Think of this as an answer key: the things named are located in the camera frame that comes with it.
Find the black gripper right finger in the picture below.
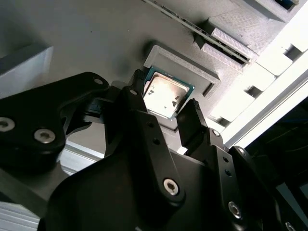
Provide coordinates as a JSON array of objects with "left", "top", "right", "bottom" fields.
[{"left": 177, "top": 98, "right": 272, "bottom": 231}]

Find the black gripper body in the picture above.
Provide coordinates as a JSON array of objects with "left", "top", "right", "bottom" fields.
[{"left": 37, "top": 148, "right": 228, "bottom": 231}]

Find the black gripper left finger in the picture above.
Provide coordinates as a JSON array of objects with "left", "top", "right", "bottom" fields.
[{"left": 0, "top": 69, "right": 186, "bottom": 214}]

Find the silver CPU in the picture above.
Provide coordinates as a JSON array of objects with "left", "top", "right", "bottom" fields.
[{"left": 143, "top": 66, "right": 196, "bottom": 120}]

